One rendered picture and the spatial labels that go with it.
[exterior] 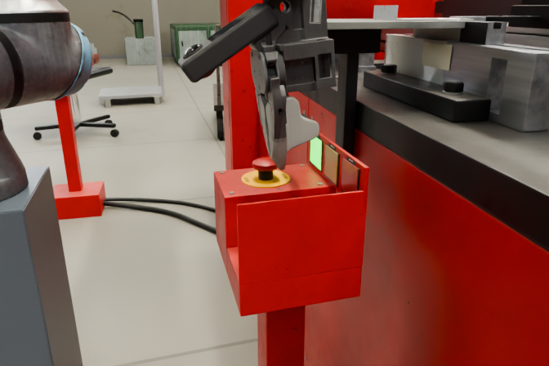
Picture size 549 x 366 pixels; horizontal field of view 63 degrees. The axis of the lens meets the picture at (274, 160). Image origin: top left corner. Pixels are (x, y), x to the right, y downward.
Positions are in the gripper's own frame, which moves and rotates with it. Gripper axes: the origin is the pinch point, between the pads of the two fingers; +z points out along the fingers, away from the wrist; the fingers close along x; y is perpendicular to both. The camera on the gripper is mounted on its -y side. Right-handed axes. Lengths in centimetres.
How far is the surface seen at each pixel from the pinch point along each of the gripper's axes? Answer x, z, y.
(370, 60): 49, -2, 37
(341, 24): 9.6, -14.2, 13.6
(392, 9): 14.8, -15.2, 24.1
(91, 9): 964, -34, -122
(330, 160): 5.3, 3.5, 9.2
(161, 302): 95, 81, -26
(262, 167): 8.1, 3.7, 0.0
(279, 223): -4.9, 6.1, -1.3
